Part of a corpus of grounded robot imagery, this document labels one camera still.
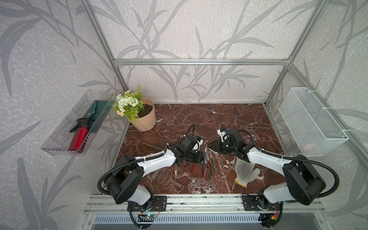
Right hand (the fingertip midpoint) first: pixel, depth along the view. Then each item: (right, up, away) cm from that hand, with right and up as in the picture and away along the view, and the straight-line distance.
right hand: (208, 145), depth 85 cm
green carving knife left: (0, -15, +1) cm, 15 cm away
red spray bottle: (-58, +12, -23) cm, 64 cm away
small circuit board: (-30, -32, -14) cm, 47 cm away
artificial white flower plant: (-45, +24, -6) cm, 51 cm away
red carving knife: (-9, -14, +2) cm, 17 cm away
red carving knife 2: (+2, -14, +2) cm, 14 cm away
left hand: (-2, -8, -3) cm, 8 cm away
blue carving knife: (-1, -2, 0) cm, 3 cm away
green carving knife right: (+4, -15, +1) cm, 16 cm away
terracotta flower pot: (-38, +17, +4) cm, 42 cm away
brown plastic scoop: (-26, -18, -2) cm, 32 cm away
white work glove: (+22, -16, -1) cm, 27 cm away
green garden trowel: (-58, +20, -12) cm, 63 cm away
